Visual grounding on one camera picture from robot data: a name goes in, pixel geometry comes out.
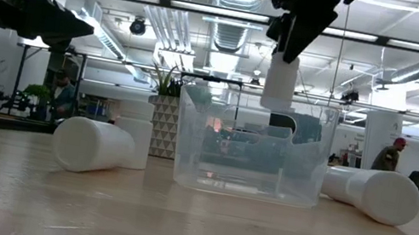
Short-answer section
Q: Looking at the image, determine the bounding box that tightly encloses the white pill bottle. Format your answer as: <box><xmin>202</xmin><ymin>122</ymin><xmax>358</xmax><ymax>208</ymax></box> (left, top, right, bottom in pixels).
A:
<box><xmin>317</xmin><ymin>159</ymin><xmax>419</xmax><ymax>231</ymax></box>
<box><xmin>48</xmin><ymin>112</ymin><xmax>141</xmax><ymax>183</ymax></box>
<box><xmin>107</xmin><ymin>96</ymin><xmax>158</xmax><ymax>173</ymax></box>
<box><xmin>259</xmin><ymin>49</ymin><xmax>302</xmax><ymax>114</ymax></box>

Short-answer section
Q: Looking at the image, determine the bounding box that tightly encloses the clear plastic basket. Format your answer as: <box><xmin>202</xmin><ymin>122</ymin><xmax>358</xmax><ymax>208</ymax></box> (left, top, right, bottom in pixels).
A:
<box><xmin>164</xmin><ymin>81</ymin><xmax>342</xmax><ymax>213</ymax></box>

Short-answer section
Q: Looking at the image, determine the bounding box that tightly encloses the green background plant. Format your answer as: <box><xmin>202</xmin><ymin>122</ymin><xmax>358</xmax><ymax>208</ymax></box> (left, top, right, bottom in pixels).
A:
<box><xmin>21</xmin><ymin>81</ymin><xmax>54</xmax><ymax>103</ymax></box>

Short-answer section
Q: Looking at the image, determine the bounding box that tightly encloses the person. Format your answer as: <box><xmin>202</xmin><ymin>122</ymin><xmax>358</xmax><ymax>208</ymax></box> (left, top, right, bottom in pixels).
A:
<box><xmin>370</xmin><ymin>132</ymin><xmax>409</xmax><ymax>175</ymax></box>
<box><xmin>45</xmin><ymin>67</ymin><xmax>81</xmax><ymax>123</ymax></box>

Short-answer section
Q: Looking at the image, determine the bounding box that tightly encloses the black ceiling spotlight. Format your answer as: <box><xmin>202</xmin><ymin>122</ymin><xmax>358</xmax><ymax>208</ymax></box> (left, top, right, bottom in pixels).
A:
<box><xmin>128</xmin><ymin>16</ymin><xmax>149</xmax><ymax>37</ymax></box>
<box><xmin>341</xmin><ymin>88</ymin><xmax>361</xmax><ymax>104</ymax></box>

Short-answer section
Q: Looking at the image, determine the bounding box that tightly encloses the black overhead light bar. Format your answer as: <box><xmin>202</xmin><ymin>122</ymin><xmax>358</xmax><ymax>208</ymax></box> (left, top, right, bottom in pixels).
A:
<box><xmin>119</xmin><ymin>0</ymin><xmax>419</xmax><ymax>54</ymax></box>

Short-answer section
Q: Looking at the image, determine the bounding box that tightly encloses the white pillar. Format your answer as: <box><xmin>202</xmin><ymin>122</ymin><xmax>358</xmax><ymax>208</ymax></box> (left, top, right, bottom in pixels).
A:
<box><xmin>357</xmin><ymin>108</ymin><xmax>405</xmax><ymax>175</ymax></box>

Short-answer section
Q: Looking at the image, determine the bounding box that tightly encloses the succulent in patterned pot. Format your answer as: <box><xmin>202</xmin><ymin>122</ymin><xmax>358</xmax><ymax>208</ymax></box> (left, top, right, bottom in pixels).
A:
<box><xmin>136</xmin><ymin>60</ymin><xmax>192</xmax><ymax>161</ymax></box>

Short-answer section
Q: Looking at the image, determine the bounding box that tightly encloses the thin hanging cord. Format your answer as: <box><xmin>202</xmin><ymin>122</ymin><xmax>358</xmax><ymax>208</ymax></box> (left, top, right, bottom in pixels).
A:
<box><xmin>327</xmin><ymin>3</ymin><xmax>352</xmax><ymax>109</ymax></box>

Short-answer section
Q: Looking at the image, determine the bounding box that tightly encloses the silver ventilation duct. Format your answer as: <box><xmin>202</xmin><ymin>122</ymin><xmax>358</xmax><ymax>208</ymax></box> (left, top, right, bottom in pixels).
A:
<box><xmin>199</xmin><ymin>0</ymin><xmax>264</xmax><ymax>58</ymax></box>

